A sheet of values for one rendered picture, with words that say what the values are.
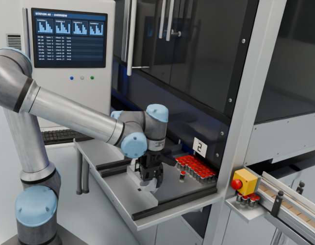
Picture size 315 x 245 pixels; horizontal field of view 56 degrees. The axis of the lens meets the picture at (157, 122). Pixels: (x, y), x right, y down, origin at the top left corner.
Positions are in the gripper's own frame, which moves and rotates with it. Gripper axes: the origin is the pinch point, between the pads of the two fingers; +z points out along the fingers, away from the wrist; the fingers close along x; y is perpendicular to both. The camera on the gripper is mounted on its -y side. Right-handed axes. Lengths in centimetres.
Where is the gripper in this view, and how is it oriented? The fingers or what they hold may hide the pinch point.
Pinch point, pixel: (153, 190)
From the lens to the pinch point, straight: 118.5
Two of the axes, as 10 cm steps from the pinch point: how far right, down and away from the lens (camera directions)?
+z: -1.0, 9.1, 4.1
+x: 5.3, 4.0, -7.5
